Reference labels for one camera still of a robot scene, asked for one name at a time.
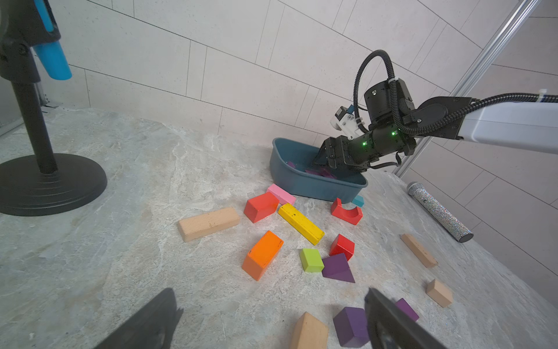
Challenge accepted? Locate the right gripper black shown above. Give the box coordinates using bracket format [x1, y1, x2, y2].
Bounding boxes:
[312, 130, 416, 173]

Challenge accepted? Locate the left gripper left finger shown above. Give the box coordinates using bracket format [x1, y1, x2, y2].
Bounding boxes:
[96, 288, 183, 349]

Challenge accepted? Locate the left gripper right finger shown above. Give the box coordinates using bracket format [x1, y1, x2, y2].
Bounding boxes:
[364, 288, 446, 349]

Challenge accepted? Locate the teal plastic storage bin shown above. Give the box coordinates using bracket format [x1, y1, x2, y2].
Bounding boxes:
[270, 138, 369, 204]

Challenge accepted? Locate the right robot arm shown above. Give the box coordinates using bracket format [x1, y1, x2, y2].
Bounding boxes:
[312, 79, 557, 172]

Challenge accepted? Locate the purple small cube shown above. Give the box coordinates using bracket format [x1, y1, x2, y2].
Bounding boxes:
[334, 307, 370, 348]

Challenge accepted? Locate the glittery silver cylinder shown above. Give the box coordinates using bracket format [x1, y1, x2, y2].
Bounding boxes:
[407, 182, 474, 244]

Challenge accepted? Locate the small natural wood cube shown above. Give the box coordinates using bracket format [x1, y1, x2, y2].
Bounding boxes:
[426, 279, 453, 308]

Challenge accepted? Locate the teal small block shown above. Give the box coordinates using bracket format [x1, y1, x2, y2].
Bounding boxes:
[352, 195, 365, 207]

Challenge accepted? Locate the natural wood block right upright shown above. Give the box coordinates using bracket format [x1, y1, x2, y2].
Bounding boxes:
[401, 234, 438, 268]

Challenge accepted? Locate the natural wood block lower left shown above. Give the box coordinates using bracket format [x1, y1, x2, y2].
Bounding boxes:
[289, 312, 328, 349]

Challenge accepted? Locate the purple triangular block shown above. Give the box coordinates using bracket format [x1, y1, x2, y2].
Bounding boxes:
[322, 254, 355, 283]

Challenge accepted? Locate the red arch block upper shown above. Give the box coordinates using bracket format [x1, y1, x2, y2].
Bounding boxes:
[331, 198, 363, 225]

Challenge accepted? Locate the red small cube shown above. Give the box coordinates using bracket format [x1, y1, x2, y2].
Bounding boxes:
[329, 234, 355, 261]

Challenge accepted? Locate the green small cube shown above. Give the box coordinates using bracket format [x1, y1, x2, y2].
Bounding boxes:
[299, 248, 324, 273]

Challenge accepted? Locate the long natural wood block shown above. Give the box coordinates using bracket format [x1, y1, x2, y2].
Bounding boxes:
[178, 207, 240, 242]

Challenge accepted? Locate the pink block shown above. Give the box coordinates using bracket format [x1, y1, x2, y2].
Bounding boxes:
[267, 184, 296, 205]

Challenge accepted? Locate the yellow long block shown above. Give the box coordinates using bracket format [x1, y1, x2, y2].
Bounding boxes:
[278, 204, 324, 246]

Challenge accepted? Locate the orange block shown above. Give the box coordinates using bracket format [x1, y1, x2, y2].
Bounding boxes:
[242, 231, 283, 281]

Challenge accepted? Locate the red rectangular block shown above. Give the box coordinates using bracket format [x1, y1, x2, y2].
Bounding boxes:
[244, 192, 279, 223]

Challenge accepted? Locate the microphone on black stand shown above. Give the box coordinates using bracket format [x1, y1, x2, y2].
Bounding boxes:
[1, 1, 108, 217]

